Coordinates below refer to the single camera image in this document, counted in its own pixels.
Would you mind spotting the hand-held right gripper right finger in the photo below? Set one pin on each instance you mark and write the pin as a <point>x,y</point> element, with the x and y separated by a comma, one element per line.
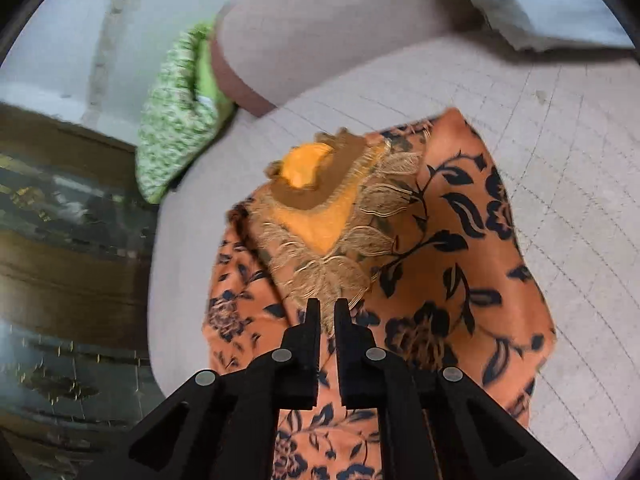
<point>344,340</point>

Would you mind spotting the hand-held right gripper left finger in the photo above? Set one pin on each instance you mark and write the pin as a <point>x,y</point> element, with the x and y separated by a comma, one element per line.
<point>312,340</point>

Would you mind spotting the orange floral garment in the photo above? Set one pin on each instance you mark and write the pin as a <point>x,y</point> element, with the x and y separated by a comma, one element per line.
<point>450,260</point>

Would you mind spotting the green patterned cloth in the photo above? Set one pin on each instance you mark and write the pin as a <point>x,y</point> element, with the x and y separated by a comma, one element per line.
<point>170,130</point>

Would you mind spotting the wooden glass-top table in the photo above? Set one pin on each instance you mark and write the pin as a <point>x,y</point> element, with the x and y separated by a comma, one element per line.
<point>60,270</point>

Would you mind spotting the pink quilted sofa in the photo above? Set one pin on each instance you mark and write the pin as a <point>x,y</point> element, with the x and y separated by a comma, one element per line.
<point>575,210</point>

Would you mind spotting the white cloth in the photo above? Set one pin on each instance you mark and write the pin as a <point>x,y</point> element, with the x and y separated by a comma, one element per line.
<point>540,5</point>

